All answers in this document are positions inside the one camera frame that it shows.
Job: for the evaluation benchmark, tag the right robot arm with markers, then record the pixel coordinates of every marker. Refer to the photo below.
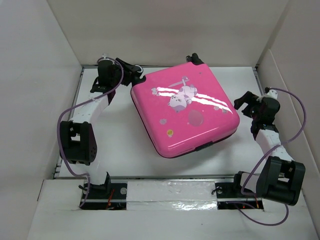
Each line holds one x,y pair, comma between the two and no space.
277,176

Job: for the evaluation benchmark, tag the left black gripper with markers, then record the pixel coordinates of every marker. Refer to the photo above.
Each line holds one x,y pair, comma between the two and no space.
130,70

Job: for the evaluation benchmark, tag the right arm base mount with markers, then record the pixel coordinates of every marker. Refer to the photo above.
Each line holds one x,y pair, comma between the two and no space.
230,198

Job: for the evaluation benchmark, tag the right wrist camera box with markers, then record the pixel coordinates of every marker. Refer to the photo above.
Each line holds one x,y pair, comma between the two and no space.
269,93

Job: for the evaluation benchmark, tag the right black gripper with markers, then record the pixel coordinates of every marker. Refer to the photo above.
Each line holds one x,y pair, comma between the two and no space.
248,97

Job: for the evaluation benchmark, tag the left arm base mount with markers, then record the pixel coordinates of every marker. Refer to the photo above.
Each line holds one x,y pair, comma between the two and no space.
109,196

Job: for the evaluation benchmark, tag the pink hard-shell suitcase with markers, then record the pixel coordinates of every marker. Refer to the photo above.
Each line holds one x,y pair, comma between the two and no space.
184,108

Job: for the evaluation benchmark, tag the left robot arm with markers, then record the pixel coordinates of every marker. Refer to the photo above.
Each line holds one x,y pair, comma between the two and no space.
76,138

